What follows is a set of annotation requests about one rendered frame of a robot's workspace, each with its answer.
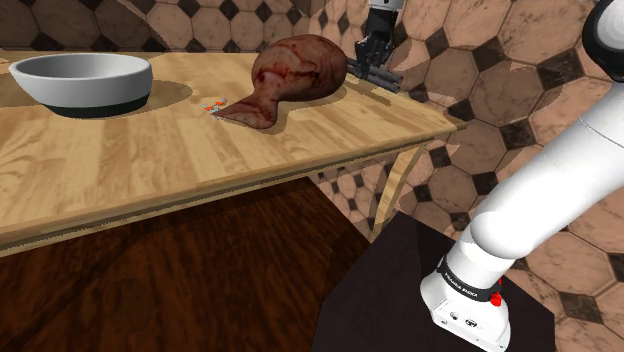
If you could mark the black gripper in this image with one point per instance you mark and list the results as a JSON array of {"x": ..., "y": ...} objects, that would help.
[{"x": 380, "y": 24}]

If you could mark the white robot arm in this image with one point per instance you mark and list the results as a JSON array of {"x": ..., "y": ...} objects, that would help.
[{"x": 536, "y": 195}]

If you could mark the dark grey rod-shaped thing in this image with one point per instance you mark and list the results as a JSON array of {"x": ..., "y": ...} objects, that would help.
[{"x": 387, "y": 79}]

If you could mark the reddish brown marbled vase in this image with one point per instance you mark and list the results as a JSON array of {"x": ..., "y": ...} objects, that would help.
[{"x": 297, "y": 68}]

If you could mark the small orange and blue thing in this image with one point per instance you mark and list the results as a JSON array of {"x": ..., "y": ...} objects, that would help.
[{"x": 214, "y": 106}]

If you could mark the dark robot stand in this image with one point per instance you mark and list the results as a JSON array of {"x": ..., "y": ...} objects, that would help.
[{"x": 390, "y": 292}]

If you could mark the light wooden table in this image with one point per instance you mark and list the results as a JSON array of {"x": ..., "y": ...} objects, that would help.
[{"x": 146, "y": 161}]

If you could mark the white bowl with dark base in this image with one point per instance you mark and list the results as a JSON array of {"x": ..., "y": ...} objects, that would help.
[{"x": 80, "y": 78}]

